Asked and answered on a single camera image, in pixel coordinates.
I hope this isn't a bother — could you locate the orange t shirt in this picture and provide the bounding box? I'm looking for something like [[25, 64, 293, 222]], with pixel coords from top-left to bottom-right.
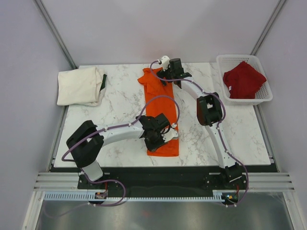
[[138, 68, 179, 157]]

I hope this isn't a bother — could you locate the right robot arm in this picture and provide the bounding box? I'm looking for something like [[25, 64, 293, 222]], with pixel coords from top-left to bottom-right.
[[150, 56, 249, 189]]

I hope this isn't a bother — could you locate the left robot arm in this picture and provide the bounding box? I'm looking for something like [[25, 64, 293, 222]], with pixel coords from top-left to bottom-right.
[[66, 114, 178, 188]]

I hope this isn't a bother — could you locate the white plastic basket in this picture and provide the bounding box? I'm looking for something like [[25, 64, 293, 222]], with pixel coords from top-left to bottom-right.
[[216, 54, 273, 105]]

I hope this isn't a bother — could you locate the dark red t shirt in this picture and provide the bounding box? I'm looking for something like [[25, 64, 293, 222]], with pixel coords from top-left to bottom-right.
[[223, 61, 267, 99]]

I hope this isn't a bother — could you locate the dark green folded t shirt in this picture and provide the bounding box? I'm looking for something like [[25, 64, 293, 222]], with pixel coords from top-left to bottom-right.
[[100, 74, 107, 92]]

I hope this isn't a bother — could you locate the cream folded t shirt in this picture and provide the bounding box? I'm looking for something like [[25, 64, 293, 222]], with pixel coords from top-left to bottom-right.
[[57, 66, 106, 106]]

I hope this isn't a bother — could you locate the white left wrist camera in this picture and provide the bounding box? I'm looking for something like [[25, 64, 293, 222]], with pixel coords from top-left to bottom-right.
[[162, 128, 179, 142]]

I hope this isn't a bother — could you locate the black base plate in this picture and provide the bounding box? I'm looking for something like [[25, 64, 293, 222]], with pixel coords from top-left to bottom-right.
[[50, 166, 283, 197]]

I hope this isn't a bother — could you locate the white slotted cable duct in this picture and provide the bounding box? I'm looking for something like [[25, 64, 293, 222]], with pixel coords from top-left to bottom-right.
[[44, 191, 224, 202]]

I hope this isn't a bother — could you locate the right aluminium corner post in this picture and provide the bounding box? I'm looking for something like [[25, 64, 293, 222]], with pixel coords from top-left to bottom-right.
[[250, 0, 288, 56]]

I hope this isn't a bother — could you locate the aluminium corner post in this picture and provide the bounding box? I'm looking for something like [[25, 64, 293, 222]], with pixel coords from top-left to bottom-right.
[[33, 0, 78, 69], [250, 0, 288, 56]]

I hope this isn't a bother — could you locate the aluminium frame rail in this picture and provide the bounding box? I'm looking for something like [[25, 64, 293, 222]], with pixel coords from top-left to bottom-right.
[[34, 172, 294, 192]]

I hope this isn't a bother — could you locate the left aluminium corner post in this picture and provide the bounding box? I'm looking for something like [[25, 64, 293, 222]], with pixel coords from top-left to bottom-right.
[[33, 0, 78, 69]]

